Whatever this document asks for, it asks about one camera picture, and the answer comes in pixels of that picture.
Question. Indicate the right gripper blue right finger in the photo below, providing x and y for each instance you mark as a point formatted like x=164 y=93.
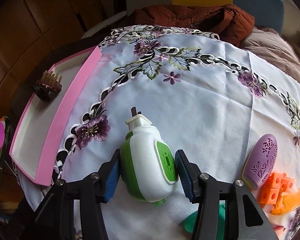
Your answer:
x=188 y=174

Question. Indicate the brown hair claw clip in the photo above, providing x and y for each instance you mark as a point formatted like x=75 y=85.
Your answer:
x=48 y=86

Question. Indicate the orange plastic block toy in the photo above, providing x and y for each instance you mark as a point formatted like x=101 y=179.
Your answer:
x=274 y=186

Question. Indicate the pink white shallow tray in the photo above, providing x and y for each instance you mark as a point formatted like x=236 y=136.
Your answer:
x=41 y=126

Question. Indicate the purple oval patterned case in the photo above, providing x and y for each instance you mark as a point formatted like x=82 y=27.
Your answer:
x=260 y=162

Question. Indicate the rust brown quilted jacket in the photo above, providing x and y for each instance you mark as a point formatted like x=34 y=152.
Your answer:
x=230 y=22

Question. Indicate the green plastic scoop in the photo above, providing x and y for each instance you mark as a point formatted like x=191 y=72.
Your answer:
x=207 y=222

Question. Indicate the white green plug-in device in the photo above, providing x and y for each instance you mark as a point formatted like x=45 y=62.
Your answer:
x=147 y=165

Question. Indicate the red small ball toy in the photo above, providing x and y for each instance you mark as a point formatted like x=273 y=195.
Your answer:
x=279 y=228

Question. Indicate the orange curved plastic piece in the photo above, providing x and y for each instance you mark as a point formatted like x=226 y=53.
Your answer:
x=286 y=202

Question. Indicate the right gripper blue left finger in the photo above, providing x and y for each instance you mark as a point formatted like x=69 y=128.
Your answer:
x=110 y=174

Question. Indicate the mauve bed duvet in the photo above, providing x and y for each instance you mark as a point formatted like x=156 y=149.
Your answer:
x=267 y=44

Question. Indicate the white floral embroidered tablecloth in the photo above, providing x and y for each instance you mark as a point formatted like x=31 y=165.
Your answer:
x=205 y=96

